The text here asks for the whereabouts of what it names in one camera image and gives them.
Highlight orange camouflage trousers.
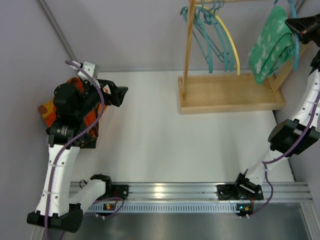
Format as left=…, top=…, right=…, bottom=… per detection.
left=37, top=76, right=111, bottom=149

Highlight blue hanger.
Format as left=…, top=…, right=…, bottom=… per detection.
left=272, top=0, right=301, bottom=71

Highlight green trousers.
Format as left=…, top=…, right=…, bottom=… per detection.
left=248, top=5, right=296, bottom=85

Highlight yellow hanger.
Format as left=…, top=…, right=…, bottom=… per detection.
left=204, top=6, right=241, bottom=76

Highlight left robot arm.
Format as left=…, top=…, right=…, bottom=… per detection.
left=27, top=77, right=129, bottom=233

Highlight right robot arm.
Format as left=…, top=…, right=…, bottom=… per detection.
left=232, top=53, right=320, bottom=200

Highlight empty teal hanger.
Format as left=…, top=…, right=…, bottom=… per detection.
left=195, top=0, right=237, bottom=72
left=192, top=4, right=214, bottom=74

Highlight wooden clothes rack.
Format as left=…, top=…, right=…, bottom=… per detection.
left=178, top=0, right=294, bottom=114

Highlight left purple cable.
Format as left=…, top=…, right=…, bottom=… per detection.
left=43, top=59, right=125, bottom=240

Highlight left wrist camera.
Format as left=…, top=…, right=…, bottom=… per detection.
left=77, top=61, right=100, bottom=80

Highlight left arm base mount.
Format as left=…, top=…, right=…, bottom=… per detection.
left=101, top=184, right=129, bottom=200

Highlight aluminium mounting rail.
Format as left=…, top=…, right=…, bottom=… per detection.
left=114, top=182, right=313, bottom=203

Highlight aluminium corner frame post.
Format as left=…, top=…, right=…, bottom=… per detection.
left=35, top=0, right=78, bottom=61

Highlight grey slotted cable duct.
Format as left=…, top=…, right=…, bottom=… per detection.
left=86, top=202, right=252, bottom=214

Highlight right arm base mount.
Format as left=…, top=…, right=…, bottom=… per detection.
left=216, top=184, right=264, bottom=201

